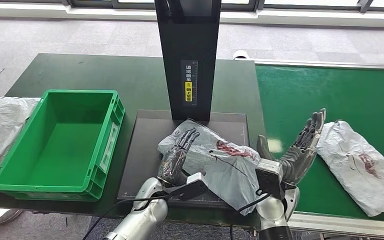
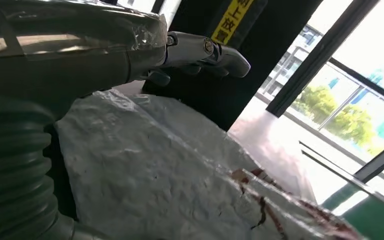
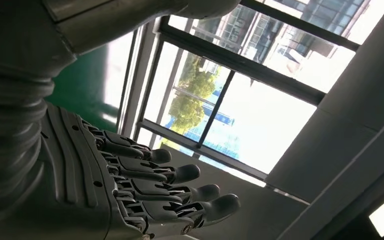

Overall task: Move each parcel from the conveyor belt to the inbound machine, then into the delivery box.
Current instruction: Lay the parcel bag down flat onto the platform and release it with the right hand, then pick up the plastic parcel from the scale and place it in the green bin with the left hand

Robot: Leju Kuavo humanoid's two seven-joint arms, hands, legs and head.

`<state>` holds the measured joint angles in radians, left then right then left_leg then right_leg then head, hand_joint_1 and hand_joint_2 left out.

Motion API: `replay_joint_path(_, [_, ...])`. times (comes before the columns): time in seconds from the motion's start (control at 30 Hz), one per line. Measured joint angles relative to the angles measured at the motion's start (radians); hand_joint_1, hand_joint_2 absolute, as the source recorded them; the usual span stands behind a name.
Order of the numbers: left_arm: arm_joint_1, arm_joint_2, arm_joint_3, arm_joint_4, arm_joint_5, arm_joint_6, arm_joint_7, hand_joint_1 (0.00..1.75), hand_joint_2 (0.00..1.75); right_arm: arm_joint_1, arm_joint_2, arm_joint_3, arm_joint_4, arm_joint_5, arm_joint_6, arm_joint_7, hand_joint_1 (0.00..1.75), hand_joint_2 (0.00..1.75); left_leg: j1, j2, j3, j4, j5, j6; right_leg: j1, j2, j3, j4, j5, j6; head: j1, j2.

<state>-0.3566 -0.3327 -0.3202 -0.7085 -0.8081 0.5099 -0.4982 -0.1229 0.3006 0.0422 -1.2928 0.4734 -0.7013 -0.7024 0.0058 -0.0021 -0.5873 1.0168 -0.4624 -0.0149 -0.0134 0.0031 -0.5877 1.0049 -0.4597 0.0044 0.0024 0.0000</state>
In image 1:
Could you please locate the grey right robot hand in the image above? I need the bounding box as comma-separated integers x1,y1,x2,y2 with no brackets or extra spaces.
256,108,327,186

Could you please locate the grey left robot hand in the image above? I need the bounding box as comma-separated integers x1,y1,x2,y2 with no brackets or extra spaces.
157,128,201,186

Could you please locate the grey parcel bag red print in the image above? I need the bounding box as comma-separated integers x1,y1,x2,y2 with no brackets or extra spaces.
157,119,262,216

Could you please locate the grey parcel bag torn brown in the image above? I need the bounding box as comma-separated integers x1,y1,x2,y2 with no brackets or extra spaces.
316,120,384,218

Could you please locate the green conveyor belt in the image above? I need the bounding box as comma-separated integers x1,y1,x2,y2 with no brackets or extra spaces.
254,64,384,223

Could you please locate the white conveyor roller end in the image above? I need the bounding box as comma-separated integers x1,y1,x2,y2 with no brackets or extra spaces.
232,49,252,61

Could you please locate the black inbound scanning machine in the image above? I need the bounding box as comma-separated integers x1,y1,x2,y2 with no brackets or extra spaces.
116,0,252,211

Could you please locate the crumpled grey parcel bag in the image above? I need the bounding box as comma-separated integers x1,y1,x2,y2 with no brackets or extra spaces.
0,96,42,191

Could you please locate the black yellow label sticker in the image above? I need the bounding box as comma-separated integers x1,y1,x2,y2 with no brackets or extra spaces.
180,59,199,108

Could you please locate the green plastic crate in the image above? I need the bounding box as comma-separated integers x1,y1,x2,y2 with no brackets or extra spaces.
0,89,126,202

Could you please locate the dark green table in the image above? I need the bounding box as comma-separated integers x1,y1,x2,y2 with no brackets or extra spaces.
0,53,267,229

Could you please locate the shiny chrome round base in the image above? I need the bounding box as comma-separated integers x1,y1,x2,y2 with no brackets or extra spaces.
0,206,24,226

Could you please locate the white window sill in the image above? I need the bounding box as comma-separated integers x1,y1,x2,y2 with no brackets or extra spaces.
0,2,384,29

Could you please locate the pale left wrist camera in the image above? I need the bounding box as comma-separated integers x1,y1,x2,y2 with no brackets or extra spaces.
163,172,210,202

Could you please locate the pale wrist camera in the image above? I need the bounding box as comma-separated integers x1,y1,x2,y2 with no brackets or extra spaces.
163,172,210,202
255,158,287,201

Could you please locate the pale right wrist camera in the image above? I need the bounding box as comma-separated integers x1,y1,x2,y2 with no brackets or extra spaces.
255,158,287,201

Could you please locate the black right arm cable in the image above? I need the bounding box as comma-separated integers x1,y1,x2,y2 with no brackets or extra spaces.
229,188,272,240

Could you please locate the dark window frame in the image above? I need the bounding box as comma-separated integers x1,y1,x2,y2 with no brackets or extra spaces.
0,0,384,11

